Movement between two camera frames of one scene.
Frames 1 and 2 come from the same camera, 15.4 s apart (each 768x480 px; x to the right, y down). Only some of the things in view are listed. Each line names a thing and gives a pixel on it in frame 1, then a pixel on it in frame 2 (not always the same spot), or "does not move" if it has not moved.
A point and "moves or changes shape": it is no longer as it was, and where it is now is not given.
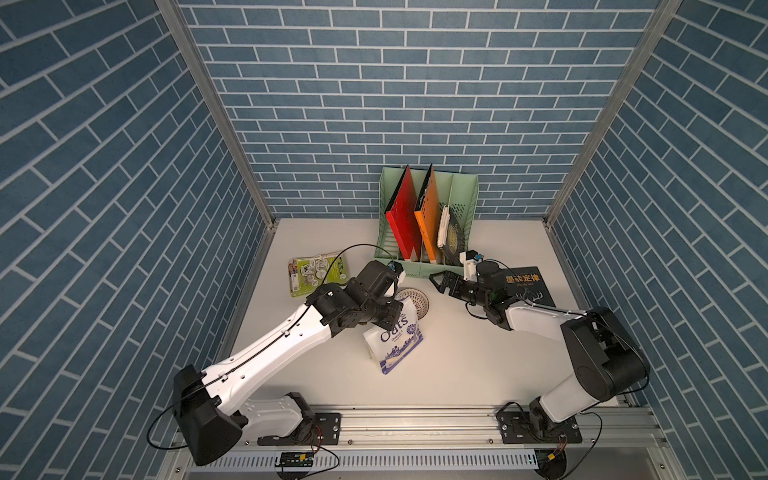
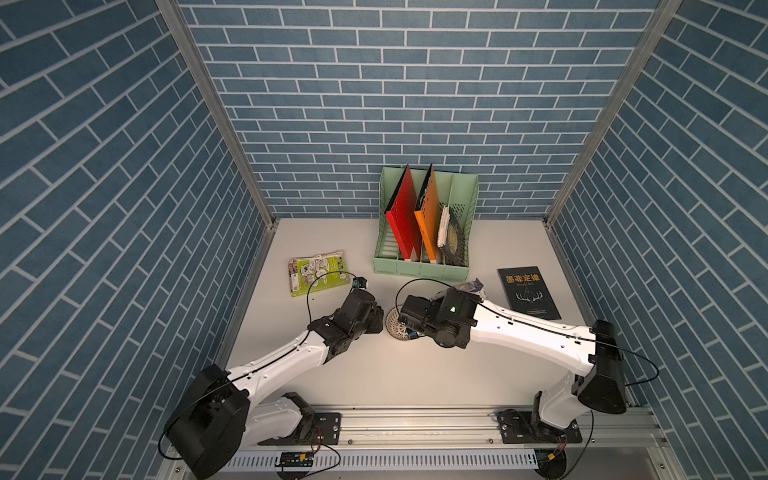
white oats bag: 387,347 moves or changes shape
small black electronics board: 297,459 does not move
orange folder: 428,219 does not move
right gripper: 450,277 → 440,302
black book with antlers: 527,283 does not move
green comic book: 307,273 does not move
